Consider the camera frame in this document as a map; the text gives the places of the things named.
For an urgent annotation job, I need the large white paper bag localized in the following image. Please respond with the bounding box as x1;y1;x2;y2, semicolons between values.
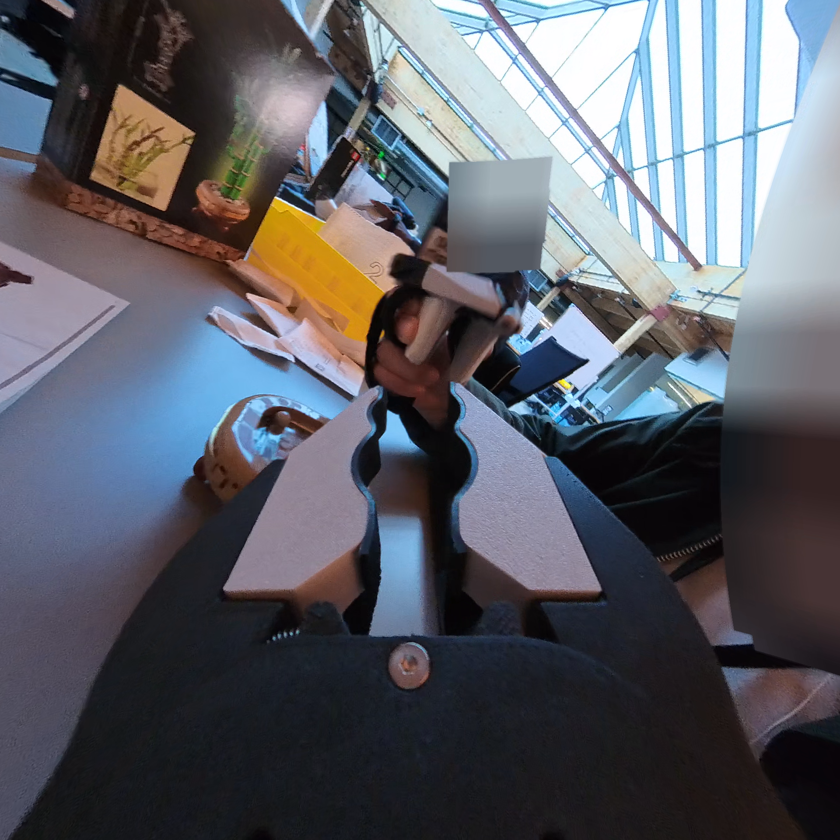
318;202;417;290

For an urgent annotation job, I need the yellow plastic tray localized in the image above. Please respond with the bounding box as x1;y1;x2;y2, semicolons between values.
249;197;395;342

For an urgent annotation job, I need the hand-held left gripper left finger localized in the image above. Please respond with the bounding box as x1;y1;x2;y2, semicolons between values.
223;386;385;634

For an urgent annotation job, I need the dark office chair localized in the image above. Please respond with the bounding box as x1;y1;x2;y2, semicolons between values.
508;336;589;403

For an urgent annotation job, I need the grey desk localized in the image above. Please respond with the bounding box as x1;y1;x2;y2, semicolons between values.
0;154;559;840

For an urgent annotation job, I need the crumpled white paper bag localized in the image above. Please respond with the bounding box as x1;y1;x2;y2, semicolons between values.
226;259;301;306
276;318;368;398
246;292;304;336
206;305;296;363

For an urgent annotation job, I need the white instruction booklet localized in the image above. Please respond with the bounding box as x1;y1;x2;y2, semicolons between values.
0;241;130;414

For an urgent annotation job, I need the black box with red label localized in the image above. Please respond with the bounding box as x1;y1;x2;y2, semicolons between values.
308;136;363;201

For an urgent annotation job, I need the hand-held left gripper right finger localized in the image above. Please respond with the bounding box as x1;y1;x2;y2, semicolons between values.
446;382;605;631

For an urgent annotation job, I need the tan toy brick pot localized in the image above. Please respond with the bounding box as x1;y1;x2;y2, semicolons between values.
193;394;329;503

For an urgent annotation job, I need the black plant print box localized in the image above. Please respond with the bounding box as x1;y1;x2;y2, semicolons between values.
36;0;336;263

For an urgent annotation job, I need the person's right hand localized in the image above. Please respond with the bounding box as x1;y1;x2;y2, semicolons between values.
373;311;457;431

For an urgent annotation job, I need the person's right forearm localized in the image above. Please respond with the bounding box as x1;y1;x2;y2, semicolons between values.
453;377;726;546

